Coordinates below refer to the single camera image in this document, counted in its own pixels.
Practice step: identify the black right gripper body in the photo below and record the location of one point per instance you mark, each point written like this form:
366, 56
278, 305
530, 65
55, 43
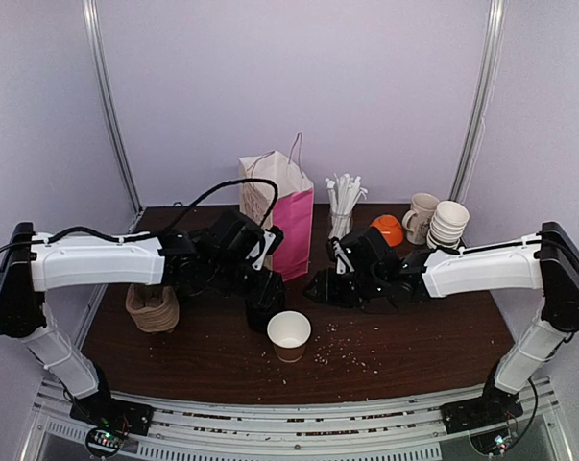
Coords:
342, 289

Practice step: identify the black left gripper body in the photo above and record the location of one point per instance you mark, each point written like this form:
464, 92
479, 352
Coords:
227, 277

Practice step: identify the stack of black cup lids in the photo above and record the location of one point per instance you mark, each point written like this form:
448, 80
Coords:
258, 317

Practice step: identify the single brown paper cup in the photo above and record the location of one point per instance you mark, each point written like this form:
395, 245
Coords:
289, 332

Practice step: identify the stack of paper cups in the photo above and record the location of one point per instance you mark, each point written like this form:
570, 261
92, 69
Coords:
447, 225

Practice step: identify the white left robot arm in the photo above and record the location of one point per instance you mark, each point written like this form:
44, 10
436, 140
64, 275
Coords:
35, 263

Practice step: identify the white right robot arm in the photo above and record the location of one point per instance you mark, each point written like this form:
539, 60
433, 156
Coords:
547, 261

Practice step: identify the pink and white paper bag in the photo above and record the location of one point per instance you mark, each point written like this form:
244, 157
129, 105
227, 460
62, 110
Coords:
291, 211

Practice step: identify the orange bowl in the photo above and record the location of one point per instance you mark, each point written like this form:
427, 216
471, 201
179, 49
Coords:
390, 228

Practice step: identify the beige ceramic mug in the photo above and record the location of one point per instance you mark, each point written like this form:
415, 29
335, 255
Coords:
417, 219

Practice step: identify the glass jar of straws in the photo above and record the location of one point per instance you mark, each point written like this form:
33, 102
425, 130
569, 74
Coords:
344, 192

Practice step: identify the stack of cardboard cup carriers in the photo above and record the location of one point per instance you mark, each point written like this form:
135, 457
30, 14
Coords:
153, 308

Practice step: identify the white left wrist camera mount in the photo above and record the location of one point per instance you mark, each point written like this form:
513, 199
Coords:
266, 245

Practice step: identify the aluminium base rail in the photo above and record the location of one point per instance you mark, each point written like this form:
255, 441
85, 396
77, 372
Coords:
409, 428

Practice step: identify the right aluminium frame post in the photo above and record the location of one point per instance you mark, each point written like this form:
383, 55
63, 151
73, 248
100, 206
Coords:
483, 92

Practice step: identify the aluminium frame post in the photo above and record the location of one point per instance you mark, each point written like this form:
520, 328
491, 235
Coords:
483, 92
94, 35

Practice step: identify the left aluminium frame post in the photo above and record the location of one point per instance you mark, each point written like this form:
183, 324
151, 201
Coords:
94, 35

